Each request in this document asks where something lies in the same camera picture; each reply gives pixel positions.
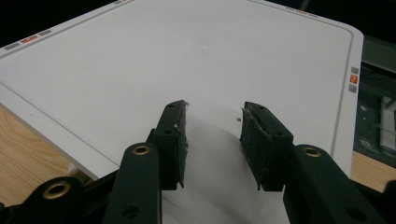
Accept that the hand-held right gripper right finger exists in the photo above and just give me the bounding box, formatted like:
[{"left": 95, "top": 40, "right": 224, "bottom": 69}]
[{"left": 239, "top": 101, "right": 389, "bottom": 224}]

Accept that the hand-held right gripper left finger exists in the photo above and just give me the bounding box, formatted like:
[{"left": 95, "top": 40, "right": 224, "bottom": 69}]
[{"left": 103, "top": 99, "right": 189, "bottom": 224}]

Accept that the white two-tier shoe rack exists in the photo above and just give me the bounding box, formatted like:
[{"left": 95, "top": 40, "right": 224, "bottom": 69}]
[{"left": 0, "top": 0, "right": 365, "bottom": 224}]

